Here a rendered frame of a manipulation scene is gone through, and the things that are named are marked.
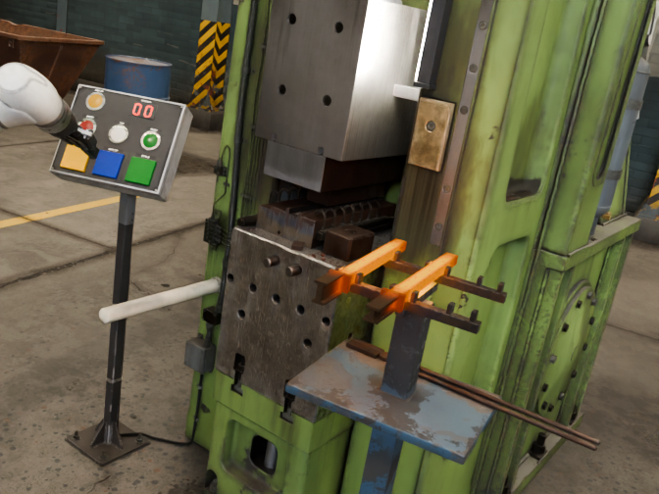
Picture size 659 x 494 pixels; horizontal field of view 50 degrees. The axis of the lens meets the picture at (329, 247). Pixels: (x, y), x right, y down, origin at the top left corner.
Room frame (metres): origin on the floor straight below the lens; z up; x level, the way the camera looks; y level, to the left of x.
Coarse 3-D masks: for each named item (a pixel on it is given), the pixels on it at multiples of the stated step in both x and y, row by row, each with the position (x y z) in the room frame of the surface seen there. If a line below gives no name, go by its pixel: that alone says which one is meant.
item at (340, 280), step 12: (396, 240) 1.61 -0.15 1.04; (372, 252) 1.49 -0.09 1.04; (384, 252) 1.51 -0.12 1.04; (360, 264) 1.40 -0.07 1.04; (372, 264) 1.42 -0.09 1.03; (324, 276) 1.25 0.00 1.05; (336, 276) 1.27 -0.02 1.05; (348, 276) 1.29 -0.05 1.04; (324, 288) 1.23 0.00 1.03; (336, 288) 1.28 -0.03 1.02; (348, 288) 1.29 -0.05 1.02; (312, 300) 1.23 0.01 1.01; (324, 300) 1.23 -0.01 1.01
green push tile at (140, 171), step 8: (136, 160) 1.98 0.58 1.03; (144, 160) 1.98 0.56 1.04; (128, 168) 1.97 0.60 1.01; (136, 168) 1.97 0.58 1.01; (144, 168) 1.97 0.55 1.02; (152, 168) 1.97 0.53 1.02; (128, 176) 1.95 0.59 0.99; (136, 176) 1.95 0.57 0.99; (144, 176) 1.95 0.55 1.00; (152, 176) 1.96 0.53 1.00; (144, 184) 1.94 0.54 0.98
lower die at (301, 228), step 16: (272, 208) 1.90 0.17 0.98; (288, 208) 1.87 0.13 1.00; (368, 208) 2.05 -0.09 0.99; (384, 208) 2.11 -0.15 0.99; (256, 224) 1.93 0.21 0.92; (272, 224) 1.89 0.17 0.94; (288, 224) 1.86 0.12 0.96; (304, 224) 1.83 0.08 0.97; (320, 224) 1.84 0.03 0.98; (336, 224) 1.90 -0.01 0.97; (304, 240) 1.83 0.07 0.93
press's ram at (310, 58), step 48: (288, 0) 1.92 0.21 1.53; (336, 0) 1.84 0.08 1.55; (288, 48) 1.91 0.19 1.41; (336, 48) 1.83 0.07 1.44; (384, 48) 1.88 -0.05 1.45; (288, 96) 1.90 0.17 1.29; (336, 96) 1.81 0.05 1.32; (384, 96) 1.91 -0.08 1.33; (288, 144) 1.89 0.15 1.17; (336, 144) 1.80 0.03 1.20; (384, 144) 1.95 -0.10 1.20
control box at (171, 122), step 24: (120, 96) 2.09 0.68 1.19; (96, 120) 2.06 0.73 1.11; (120, 120) 2.05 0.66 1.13; (144, 120) 2.05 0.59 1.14; (168, 120) 2.05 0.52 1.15; (96, 144) 2.02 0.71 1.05; (120, 144) 2.02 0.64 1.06; (168, 144) 2.01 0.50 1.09; (168, 168) 1.98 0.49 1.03; (144, 192) 1.95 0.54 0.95; (168, 192) 2.00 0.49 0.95
